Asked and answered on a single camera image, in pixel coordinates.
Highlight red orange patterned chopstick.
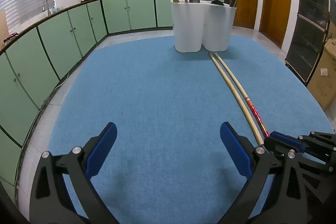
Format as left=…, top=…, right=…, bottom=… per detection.
left=215, top=53, right=270, bottom=138

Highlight cardboard box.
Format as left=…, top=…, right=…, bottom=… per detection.
left=307, top=38, right=335, bottom=110

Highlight blue felt table mat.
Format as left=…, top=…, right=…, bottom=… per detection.
left=47, top=34, right=336, bottom=224

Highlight white double utensil holder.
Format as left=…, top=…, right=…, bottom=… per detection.
left=171, top=1, right=236, bottom=53

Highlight green lower kitchen cabinets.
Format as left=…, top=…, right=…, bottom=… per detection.
left=0, top=0, right=231, bottom=204

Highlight chrome kitchen faucet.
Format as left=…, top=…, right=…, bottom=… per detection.
left=42, top=0, right=51, bottom=16

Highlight black glass cabinet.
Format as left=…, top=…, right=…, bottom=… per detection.
left=285, top=0, right=335, bottom=85

